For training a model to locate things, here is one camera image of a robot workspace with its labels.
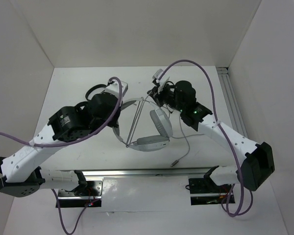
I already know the aluminium front rail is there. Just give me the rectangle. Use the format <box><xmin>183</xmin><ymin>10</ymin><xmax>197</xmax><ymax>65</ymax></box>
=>
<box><xmin>38</xmin><ymin>166</ymin><xmax>219</xmax><ymax>179</ymax></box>

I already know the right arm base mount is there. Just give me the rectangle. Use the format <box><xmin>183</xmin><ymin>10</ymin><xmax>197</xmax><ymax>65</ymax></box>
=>
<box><xmin>185</xmin><ymin>178</ymin><xmax>232</xmax><ymax>206</ymax></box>

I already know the aluminium side rail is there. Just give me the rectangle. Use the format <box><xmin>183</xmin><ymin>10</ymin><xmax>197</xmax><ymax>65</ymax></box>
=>
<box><xmin>216</xmin><ymin>67</ymin><xmax>248</xmax><ymax>138</ymax></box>

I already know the white over-ear headphones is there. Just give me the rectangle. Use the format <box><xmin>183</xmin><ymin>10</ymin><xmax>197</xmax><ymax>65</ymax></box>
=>
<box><xmin>112</xmin><ymin>97</ymin><xmax>173</xmax><ymax>152</ymax></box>

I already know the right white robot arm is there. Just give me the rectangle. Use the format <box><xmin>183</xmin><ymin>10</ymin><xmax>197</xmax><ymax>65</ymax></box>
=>
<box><xmin>148</xmin><ymin>79</ymin><xmax>275</xmax><ymax>192</ymax></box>

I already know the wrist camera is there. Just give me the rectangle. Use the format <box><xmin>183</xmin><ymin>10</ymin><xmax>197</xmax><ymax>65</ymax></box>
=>
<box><xmin>103</xmin><ymin>77</ymin><xmax>128</xmax><ymax>98</ymax></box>
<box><xmin>152</xmin><ymin>69</ymin><xmax>170</xmax><ymax>94</ymax></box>

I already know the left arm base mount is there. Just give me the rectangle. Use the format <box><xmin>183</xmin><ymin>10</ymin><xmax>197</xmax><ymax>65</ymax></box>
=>
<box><xmin>57</xmin><ymin>178</ymin><xmax>103</xmax><ymax>208</ymax></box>

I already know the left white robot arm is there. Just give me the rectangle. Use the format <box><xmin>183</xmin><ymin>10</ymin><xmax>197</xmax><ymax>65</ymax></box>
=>
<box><xmin>0</xmin><ymin>92</ymin><xmax>121</xmax><ymax>197</ymax></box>

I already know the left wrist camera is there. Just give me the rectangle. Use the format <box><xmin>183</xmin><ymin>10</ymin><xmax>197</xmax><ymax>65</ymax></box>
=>
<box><xmin>103</xmin><ymin>77</ymin><xmax>128</xmax><ymax>98</ymax></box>

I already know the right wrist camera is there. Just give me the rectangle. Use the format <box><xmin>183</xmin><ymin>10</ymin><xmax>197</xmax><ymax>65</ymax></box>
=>
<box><xmin>152</xmin><ymin>69</ymin><xmax>170</xmax><ymax>94</ymax></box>

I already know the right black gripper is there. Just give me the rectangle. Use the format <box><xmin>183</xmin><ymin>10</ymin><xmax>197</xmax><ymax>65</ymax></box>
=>
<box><xmin>147</xmin><ymin>82</ymin><xmax>185</xmax><ymax>112</ymax></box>

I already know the black headphones left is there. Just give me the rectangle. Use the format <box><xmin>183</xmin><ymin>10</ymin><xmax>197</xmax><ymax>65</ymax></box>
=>
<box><xmin>85</xmin><ymin>84</ymin><xmax>106</xmax><ymax>101</ymax></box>

